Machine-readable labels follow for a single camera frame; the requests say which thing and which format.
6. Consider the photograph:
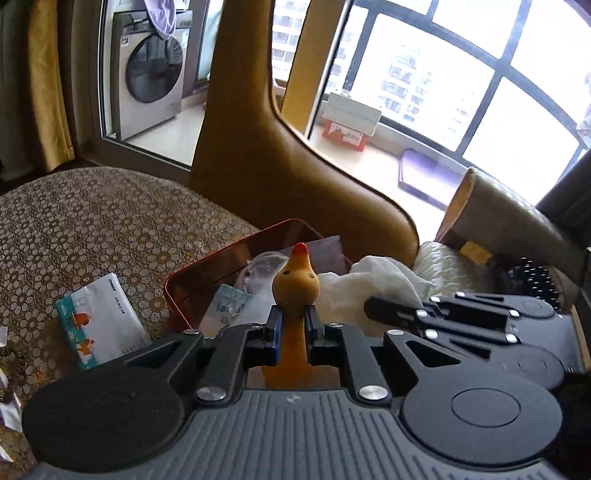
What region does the cardboard box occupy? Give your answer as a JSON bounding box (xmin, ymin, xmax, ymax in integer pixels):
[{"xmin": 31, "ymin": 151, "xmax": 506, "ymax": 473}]
[{"xmin": 321, "ymin": 92, "xmax": 382, "ymax": 151}]

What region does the beige padded chair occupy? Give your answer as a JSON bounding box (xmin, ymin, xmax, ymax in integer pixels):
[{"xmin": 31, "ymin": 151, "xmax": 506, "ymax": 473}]
[{"xmin": 434, "ymin": 166, "xmax": 583, "ymax": 289}]

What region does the black studded object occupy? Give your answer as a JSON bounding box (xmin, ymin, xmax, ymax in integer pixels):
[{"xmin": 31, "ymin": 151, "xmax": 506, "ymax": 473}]
[{"xmin": 507, "ymin": 259, "xmax": 565, "ymax": 302}]

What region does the gold curtain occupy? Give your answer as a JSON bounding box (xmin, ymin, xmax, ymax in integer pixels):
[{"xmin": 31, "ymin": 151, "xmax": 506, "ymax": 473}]
[{"xmin": 27, "ymin": 0, "xmax": 75, "ymax": 172}]

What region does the tissue pack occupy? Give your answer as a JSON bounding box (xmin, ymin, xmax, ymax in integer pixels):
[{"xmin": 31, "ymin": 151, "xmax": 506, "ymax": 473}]
[{"xmin": 55, "ymin": 274, "xmax": 154, "ymax": 371}]

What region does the tan leather chair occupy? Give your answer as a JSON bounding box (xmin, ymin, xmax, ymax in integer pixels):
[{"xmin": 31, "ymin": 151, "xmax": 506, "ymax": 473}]
[{"xmin": 189, "ymin": 0, "xmax": 420, "ymax": 266}]

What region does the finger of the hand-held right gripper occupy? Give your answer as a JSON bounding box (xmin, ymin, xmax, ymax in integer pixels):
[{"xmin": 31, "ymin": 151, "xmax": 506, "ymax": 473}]
[
  {"xmin": 406, "ymin": 318, "xmax": 527, "ymax": 365},
  {"xmin": 364, "ymin": 292, "xmax": 527, "ymax": 326}
]

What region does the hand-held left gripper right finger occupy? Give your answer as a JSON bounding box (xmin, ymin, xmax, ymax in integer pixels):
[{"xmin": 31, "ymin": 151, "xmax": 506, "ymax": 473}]
[{"xmin": 304, "ymin": 305, "xmax": 467, "ymax": 403}]

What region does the blue plastic packet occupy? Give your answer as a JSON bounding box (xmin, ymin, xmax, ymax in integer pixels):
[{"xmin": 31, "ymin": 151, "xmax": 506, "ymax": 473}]
[{"xmin": 198, "ymin": 284, "xmax": 254, "ymax": 337}]

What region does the red box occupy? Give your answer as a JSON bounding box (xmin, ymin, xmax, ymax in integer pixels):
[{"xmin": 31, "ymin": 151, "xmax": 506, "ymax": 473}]
[{"xmin": 164, "ymin": 219, "xmax": 354, "ymax": 335}]

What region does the white cloth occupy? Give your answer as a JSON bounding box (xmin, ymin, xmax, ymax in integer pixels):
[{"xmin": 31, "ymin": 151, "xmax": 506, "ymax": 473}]
[{"xmin": 318, "ymin": 255, "xmax": 435, "ymax": 334}]

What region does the silver washing machine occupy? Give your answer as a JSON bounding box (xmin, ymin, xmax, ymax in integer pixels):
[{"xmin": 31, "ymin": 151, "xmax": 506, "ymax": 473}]
[{"xmin": 112, "ymin": 10, "xmax": 186, "ymax": 141}]

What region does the crumpled clear packet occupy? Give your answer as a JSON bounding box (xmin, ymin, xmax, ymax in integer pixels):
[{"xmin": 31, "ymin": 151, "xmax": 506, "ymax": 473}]
[{"xmin": 239, "ymin": 251, "xmax": 291, "ymax": 297}]

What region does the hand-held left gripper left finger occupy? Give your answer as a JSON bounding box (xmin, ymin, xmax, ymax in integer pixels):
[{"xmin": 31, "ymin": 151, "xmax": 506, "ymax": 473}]
[{"xmin": 117, "ymin": 305, "xmax": 283, "ymax": 402}]

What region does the yellow rubber duck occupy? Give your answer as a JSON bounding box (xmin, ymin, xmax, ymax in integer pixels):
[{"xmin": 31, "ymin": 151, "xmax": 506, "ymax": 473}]
[{"xmin": 263, "ymin": 242, "xmax": 321, "ymax": 391}]

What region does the white textured cushion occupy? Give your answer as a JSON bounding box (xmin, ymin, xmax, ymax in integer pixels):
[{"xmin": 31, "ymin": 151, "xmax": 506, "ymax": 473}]
[{"xmin": 412, "ymin": 240, "xmax": 502, "ymax": 296}]

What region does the purple mat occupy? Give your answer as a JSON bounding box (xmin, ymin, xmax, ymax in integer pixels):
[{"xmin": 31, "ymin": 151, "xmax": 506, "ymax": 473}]
[{"xmin": 397, "ymin": 148, "xmax": 468, "ymax": 212}]

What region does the purple towel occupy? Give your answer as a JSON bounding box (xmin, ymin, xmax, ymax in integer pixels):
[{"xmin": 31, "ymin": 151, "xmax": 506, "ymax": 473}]
[{"xmin": 142, "ymin": 0, "xmax": 179, "ymax": 41}]

